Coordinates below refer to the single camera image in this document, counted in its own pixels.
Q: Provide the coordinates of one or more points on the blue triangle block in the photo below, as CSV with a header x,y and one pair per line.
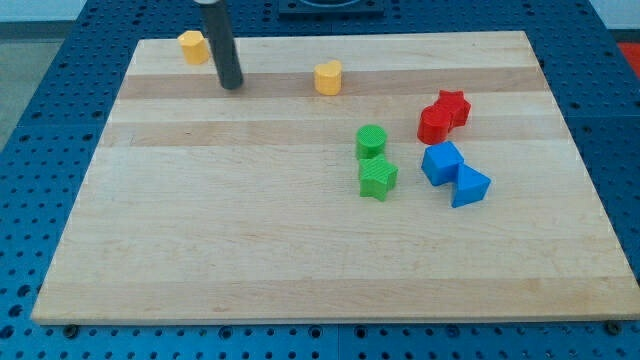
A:
x,y
470,186

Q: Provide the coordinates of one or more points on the blue cube block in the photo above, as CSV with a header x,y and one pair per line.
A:
x,y
441,162

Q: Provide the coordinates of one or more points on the green circle block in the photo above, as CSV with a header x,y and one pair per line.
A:
x,y
370,141

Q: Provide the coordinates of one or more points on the wooden board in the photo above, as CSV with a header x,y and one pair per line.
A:
x,y
207,206

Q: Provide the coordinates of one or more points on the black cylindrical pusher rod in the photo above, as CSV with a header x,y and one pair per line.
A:
x,y
217,22

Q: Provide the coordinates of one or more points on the yellow hexagon block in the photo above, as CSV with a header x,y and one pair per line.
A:
x,y
194,48

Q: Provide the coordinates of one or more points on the red circle block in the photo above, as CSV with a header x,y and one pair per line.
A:
x,y
434,124

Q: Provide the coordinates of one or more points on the yellow heart block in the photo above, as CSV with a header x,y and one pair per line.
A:
x,y
328,78

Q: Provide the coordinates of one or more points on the red star block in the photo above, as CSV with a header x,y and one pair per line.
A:
x,y
454,104

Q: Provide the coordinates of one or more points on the green star block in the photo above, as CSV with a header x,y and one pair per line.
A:
x,y
377,176

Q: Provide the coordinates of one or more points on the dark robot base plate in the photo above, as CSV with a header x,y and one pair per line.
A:
x,y
299,8

